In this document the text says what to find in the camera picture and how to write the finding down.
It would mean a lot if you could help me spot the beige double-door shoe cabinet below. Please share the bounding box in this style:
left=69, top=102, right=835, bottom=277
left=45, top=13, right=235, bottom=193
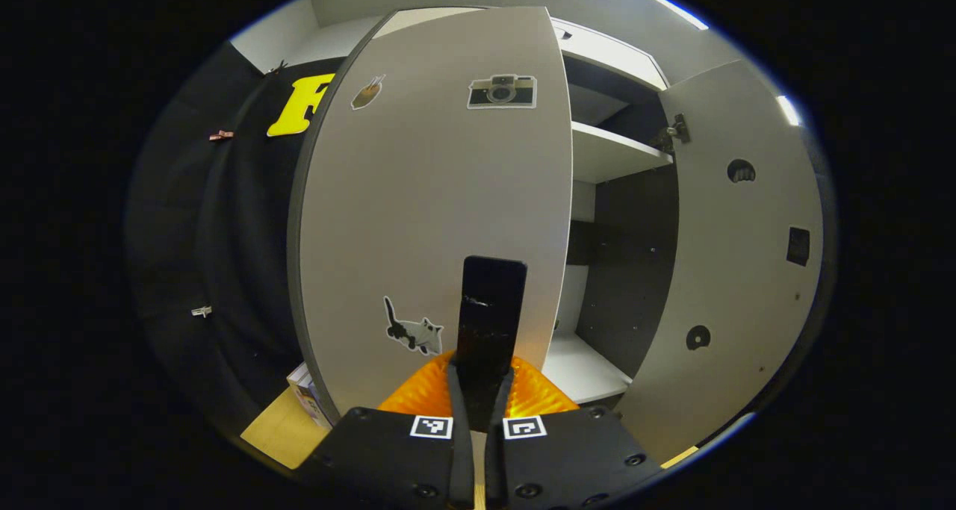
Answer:
left=373, top=6, right=684, bottom=410

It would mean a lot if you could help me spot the white cabinet bottom board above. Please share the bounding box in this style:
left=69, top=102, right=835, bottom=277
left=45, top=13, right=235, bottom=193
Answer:
left=541, top=332, right=634, bottom=405

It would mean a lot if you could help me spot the white cabinet shelf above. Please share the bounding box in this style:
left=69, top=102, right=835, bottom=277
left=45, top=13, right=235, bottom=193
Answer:
left=571, top=120, right=674, bottom=184

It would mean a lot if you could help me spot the black handle of camera-sticker door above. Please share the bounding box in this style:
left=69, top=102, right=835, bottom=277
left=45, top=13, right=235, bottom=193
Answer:
left=452, top=255, right=528, bottom=430

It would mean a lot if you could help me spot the black backdrop cloth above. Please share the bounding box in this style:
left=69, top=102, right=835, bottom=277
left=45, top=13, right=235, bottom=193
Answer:
left=125, top=40, right=348, bottom=436

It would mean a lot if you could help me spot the metal door hinge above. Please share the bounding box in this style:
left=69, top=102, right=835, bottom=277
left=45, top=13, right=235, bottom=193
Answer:
left=650, top=114, right=692, bottom=152

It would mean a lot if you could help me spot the beige headphone-sticker cabinet door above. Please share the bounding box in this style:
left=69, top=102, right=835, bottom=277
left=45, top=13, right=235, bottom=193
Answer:
left=616, top=60, right=831, bottom=466

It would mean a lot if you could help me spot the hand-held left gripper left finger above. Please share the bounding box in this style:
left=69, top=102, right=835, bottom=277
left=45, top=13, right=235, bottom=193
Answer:
left=299, top=351, right=477, bottom=509

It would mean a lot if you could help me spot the long ceiling light strip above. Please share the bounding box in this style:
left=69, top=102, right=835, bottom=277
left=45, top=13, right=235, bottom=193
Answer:
left=605, top=0, right=710, bottom=31

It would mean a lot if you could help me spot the printed cardboard box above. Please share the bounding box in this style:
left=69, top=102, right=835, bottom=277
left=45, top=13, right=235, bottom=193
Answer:
left=288, top=362, right=333, bottom=429

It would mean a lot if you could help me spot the beige camera-sticker cabinet door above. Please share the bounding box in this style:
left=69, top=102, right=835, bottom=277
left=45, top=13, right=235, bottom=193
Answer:
left=288, top=6, right=574, bottom=429

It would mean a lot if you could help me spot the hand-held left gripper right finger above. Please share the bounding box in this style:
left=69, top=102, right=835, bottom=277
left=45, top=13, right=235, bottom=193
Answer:
left=484, top=357, right=664, bottom=509

